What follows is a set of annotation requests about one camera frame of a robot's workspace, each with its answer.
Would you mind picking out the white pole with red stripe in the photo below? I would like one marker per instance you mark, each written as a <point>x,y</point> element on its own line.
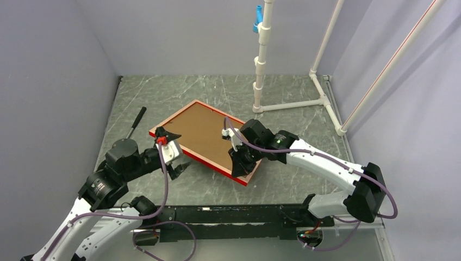
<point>413,34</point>

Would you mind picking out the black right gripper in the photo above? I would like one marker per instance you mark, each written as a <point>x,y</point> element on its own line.
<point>240,167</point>

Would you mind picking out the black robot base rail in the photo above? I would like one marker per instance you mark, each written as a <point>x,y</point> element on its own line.
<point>282,221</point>

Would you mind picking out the brown cardboard backing board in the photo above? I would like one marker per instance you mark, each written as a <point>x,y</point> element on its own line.
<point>201,133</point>

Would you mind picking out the red picture frame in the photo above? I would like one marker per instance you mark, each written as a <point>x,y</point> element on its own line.
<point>201,160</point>

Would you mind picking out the white PVC pipe stand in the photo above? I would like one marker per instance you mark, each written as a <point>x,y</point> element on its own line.
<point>294,44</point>

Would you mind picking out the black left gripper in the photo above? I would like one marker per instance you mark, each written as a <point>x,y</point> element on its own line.
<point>174,172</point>

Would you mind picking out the blue pipe fitting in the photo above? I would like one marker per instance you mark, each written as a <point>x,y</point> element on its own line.
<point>258,19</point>

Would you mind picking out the black handled hammer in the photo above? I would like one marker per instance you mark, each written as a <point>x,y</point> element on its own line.
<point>136,122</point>

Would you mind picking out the aluminium extrusion frame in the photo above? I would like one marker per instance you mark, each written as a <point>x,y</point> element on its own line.
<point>206,132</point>

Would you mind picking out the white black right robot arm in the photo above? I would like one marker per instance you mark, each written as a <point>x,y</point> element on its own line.
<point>362,188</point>

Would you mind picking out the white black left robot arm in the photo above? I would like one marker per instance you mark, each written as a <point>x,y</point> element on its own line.
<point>89,228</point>

